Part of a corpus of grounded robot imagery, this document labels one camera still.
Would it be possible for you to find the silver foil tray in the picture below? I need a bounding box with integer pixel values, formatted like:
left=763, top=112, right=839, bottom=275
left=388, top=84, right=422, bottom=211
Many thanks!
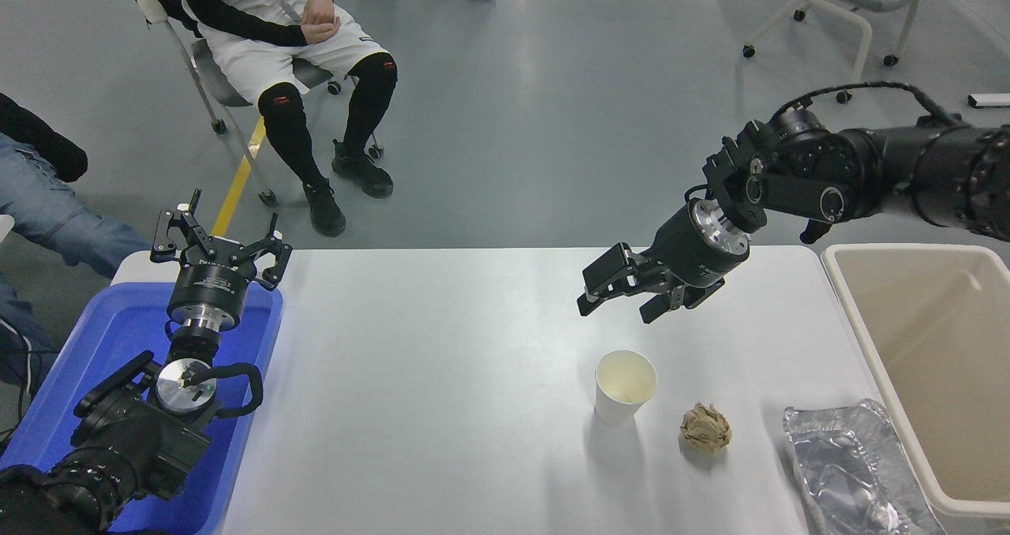
left=784, top=398, right=944, bottom=535

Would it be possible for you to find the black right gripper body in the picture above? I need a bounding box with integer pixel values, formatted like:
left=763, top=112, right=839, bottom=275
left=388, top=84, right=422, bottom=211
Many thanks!
left=649, top=201, right=747, bottom=288

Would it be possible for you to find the crumpled tan paper ball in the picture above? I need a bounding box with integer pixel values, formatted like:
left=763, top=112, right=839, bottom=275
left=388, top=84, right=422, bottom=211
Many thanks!
left=680, top=402, right=733, bottom=455

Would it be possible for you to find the white paper cup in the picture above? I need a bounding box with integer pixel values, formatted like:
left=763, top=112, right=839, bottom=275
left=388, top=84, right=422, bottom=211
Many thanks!
left=595, top=350, right=658, bottom=428

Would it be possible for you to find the large pale bin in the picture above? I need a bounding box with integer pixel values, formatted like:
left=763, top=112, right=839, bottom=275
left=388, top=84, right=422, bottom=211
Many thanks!
left=821, top=243, right=1010, bottom=535

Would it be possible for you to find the blue plastic tray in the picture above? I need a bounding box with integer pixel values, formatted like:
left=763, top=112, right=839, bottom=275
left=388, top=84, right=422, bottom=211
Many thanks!
left=0, top=282, right=283, bottom=535

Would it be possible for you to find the person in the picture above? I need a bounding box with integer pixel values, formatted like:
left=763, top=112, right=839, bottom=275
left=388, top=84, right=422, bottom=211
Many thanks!
left=0, top=92, right=155, bottom=398
left=110, top=0, right=398, bottom=238

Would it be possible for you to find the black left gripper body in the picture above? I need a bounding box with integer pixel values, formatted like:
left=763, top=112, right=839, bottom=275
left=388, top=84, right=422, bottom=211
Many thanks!
left=167, top=254, right=256, bottom=316

